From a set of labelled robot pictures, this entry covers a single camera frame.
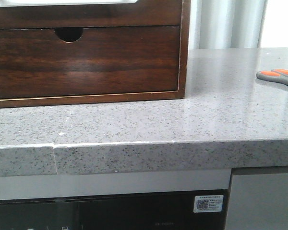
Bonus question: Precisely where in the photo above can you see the white QR code sticker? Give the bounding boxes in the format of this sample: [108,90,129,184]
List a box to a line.
[193,195,224,213]

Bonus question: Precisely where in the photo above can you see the grey pleated curtain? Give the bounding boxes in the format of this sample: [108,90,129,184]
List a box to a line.
[189,0,267,50]

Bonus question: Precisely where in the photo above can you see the grey orange handled scissors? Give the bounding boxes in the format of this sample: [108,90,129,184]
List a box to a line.
[256,69,288,86]

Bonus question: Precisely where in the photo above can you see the grey cabinet door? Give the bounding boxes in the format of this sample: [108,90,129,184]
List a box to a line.
[225,167,288,230]

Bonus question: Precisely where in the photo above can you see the dark wooden drawer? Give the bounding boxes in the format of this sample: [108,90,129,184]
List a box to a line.
[0,26,180,99]

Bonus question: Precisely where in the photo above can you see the dark wooden drawer cabinet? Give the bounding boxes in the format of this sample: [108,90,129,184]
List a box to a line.
[0,0,190,108]

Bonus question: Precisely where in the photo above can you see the white plastic tray on cabinet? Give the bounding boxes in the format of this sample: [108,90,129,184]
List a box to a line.
[0,0,137,7]

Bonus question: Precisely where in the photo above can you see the black built-in oven appliance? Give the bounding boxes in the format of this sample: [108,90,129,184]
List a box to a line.
[0,190,228,230]

